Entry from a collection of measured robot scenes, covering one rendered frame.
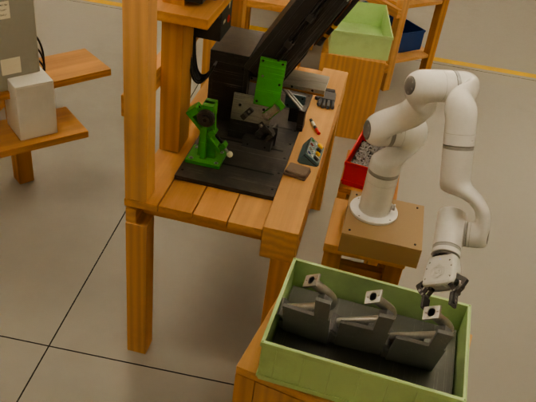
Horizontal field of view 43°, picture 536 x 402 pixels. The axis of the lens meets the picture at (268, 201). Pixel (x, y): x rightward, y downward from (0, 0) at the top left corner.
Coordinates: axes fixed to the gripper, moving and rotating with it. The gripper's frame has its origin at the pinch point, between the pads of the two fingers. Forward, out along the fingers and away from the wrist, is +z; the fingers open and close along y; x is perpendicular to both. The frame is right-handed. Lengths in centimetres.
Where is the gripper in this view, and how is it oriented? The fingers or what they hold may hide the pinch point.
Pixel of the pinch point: (438, 305)
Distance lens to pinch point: 203.5
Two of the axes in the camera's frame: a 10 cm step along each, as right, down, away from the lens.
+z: -2.6, 8.3, -5.0
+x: 6.8, 5.2, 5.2
